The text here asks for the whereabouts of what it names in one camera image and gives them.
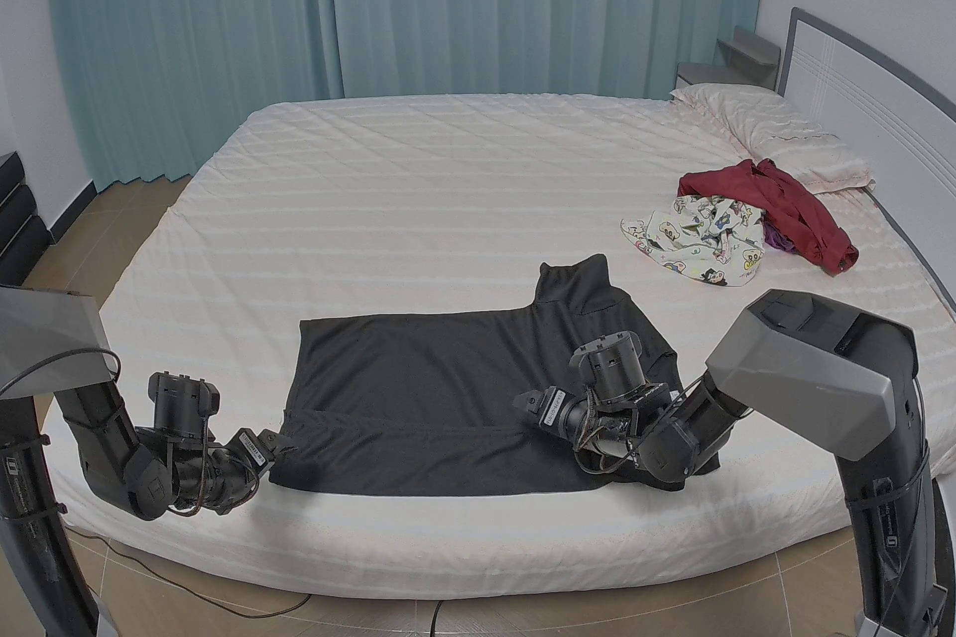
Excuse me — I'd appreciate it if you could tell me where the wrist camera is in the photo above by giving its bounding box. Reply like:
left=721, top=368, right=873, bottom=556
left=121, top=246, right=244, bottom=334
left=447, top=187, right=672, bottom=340
left=569, top=331, right=645, bottom=409
left=147, top=371, right=222, bottom=435

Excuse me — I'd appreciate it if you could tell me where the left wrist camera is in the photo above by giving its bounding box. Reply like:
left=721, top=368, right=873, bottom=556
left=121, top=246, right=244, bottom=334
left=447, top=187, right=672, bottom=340
left=147, top=371, right=222, bottom=435

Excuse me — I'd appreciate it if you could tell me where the cream pillow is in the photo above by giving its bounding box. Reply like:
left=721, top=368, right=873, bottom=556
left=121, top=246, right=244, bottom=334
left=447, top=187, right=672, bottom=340
left=668, top=83, right=876, bottom=195

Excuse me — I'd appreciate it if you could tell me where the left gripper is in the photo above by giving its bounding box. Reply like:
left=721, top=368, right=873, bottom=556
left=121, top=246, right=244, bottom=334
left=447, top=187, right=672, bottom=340
left=205, top=426, right=274, bottom=505

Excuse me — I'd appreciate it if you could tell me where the grey bedside table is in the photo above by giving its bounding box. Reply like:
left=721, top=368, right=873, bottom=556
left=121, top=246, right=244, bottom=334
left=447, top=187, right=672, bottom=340
left=676, top=25, right=781, bottom=94

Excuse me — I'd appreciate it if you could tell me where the dark red garment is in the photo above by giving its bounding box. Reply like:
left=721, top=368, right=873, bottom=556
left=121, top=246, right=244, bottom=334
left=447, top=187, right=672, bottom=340
left=677, top=160, right=860, bottom=277

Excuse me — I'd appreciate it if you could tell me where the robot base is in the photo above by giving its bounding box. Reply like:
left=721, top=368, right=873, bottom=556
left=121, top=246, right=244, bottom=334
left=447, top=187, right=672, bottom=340
left=851, top=608, right=956, bottom=637

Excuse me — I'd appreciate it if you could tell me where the black T-shirt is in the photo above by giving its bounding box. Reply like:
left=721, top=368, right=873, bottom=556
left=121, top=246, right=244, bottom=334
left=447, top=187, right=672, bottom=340
left=267, top=253, right=722, bottom=498

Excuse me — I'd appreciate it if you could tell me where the black padded chair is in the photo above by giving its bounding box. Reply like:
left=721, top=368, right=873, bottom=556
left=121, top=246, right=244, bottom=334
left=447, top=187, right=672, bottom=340
left=0, top=150, right=49, bottom=288

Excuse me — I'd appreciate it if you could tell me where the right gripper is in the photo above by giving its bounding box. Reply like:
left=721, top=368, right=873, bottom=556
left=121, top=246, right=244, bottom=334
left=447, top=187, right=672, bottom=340
left=538, top=385, right=600, bottom=447

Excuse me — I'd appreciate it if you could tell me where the white printed garment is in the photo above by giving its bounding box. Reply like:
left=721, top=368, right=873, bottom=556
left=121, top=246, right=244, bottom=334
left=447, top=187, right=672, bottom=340
left=620, top=195, right=766, bottom=288

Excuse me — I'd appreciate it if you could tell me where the bed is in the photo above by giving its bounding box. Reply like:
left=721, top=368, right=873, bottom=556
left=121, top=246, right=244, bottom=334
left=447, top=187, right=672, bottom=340
left=41, top=7, right=956, bottom=613

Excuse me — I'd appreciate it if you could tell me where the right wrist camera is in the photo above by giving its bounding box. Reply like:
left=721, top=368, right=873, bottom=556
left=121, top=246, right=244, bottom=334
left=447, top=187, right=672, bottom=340
left=569, top=331, right=645, bottom=409

